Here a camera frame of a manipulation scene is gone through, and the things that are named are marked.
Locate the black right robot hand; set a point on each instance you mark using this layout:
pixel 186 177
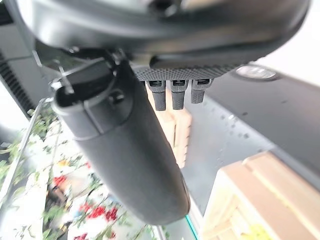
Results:
pixel 130 150

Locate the light wooden slatted basket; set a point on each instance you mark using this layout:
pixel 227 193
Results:
pixel 270 190

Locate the light wooden crate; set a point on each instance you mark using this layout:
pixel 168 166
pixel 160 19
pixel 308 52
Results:
pixel 178 135

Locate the floral patterned tablecloth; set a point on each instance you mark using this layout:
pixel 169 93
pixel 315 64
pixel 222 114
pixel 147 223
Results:
pixel 37 190

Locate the round silver disc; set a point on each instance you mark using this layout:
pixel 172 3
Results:
pixel 255 72

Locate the yellow-green fruit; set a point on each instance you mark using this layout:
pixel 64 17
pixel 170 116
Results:
pixel 258 232

